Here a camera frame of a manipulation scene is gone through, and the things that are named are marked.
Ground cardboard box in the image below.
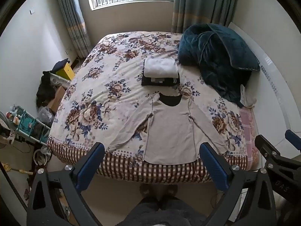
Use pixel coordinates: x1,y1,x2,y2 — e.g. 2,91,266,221
47,86,68,114

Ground small white cloth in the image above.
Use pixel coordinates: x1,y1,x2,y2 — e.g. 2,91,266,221
239,84,257,109

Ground floral bedspread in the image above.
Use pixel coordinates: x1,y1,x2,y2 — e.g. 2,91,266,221
47,31,260,184

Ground person's dark grey pants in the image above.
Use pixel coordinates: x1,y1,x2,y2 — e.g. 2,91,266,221
122,196,208,226

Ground white coiled cable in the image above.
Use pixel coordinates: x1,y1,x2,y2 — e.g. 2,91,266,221
33,145,52,166

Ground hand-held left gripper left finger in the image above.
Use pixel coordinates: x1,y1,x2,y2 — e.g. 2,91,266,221
26,142,105,226

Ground teal fleece blanket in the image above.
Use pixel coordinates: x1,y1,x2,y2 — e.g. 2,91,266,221
178,24,260,109

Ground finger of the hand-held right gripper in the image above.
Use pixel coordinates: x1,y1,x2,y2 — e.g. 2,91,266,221
285,129,301,151
255,134,283,169

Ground black jacket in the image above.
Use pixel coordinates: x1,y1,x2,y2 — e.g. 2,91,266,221
36,71,58,109

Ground brown fuzzy slipper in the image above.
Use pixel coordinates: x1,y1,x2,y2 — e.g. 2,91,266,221
140,184,161,203
162,184,179,204

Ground dark cloth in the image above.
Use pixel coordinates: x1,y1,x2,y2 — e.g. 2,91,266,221
51,58,71,74

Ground folded black garment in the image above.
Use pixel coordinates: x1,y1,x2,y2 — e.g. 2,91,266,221
141,73,181,87

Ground white headboard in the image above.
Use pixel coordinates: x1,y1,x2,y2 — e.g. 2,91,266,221
227,22,301,151

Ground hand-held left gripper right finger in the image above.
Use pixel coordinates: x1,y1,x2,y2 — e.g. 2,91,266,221
199,142,277,226

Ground pink checked sheet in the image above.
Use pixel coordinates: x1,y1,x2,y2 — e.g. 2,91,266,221
238,107,260,170

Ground clear plastic bag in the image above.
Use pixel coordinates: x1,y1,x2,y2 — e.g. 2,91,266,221
38,106,55,126

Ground beige long-sleeve shirt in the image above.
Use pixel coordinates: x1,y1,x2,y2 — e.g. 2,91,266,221
107,91,229,164

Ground wooden stick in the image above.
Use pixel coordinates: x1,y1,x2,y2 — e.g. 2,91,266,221
0,162,34,176

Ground grey-blue curtain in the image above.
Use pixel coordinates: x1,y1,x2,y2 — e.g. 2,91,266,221
170,0,238,35
54,0,92,58

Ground teal storage rack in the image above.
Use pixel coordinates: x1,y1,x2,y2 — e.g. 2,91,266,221
9,105,51,147

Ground teal pillow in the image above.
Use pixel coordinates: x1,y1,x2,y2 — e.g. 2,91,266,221
207,24,260,71

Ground white plastic basket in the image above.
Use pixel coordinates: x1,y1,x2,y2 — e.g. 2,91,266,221
50,73,71,86

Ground folded white garment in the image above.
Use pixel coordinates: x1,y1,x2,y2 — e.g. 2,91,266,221
144,57,179,79

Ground yellow box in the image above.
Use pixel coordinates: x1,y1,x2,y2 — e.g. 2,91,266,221
56,62,76,81

